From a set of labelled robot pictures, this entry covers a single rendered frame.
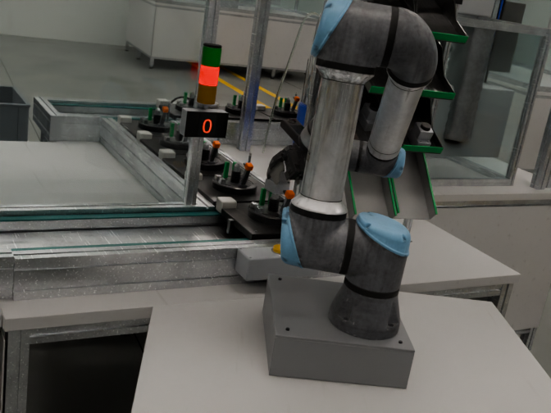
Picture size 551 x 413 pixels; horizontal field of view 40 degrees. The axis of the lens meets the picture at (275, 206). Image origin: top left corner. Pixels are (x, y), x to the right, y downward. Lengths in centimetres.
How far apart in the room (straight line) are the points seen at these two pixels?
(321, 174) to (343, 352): 36
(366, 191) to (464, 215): 109
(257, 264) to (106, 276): 36
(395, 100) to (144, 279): 72
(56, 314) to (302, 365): 54
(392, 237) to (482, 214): 183
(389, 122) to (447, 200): 153
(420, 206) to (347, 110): 88
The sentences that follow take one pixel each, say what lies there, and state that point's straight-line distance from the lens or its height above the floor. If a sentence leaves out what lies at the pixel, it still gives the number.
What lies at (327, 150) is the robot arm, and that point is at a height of 132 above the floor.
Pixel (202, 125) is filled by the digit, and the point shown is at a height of 120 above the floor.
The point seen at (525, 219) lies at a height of 74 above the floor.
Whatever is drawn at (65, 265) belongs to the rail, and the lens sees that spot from 174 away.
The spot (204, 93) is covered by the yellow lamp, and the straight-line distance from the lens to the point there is 202.
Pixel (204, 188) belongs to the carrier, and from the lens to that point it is 227.
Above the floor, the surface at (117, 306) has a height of 86.
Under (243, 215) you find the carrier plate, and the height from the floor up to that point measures 97.
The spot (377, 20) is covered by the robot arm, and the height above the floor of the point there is 157.
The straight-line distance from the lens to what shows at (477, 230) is 331.
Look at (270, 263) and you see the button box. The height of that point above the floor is 94.
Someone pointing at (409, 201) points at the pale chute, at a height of 103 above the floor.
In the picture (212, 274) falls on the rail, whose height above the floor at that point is 89.
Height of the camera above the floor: 164
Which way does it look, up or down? 18 degrees down
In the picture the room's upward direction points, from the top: 9 degrees clockwise
